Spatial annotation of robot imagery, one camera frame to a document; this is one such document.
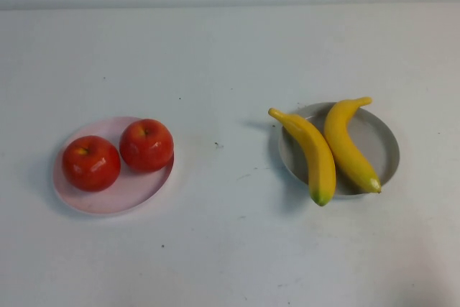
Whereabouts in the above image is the pink round plate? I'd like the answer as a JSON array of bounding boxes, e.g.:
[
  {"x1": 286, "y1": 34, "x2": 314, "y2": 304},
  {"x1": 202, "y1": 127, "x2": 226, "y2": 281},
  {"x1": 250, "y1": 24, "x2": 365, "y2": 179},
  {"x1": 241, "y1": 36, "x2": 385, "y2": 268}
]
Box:
[{"x1": 52, "y1": 116, "x2": 176, "y2": 218}]

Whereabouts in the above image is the red apple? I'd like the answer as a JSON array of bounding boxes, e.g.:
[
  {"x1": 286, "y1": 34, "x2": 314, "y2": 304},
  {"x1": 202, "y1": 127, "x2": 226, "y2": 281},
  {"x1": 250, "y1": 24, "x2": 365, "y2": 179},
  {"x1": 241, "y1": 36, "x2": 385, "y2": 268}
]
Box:
[
  {"x1": 119, "y1": 118, "x2": 175, "y2": 173},
  {"x1": 62, "y1": 135, "x2": 122, "y2": 192}
]

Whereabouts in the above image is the grey round plate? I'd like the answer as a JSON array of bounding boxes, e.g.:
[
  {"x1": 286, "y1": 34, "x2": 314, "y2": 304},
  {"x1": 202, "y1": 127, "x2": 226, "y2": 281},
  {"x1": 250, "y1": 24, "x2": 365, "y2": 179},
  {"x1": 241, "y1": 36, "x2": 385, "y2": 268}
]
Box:
[{"x1": 278, "y1": 101, "x2": 400, "y2": 197}]

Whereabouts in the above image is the yellow banana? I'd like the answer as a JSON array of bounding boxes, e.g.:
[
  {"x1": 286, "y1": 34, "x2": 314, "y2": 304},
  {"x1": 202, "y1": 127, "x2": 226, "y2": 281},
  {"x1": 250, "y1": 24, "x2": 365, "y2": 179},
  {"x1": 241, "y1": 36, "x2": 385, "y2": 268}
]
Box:
[
  {"x1": 323, "y1": 96, "x2": 382, "y2": 195},
  {"x1": 268, "y1": 107, "x2": 337, "y2": 208}
]

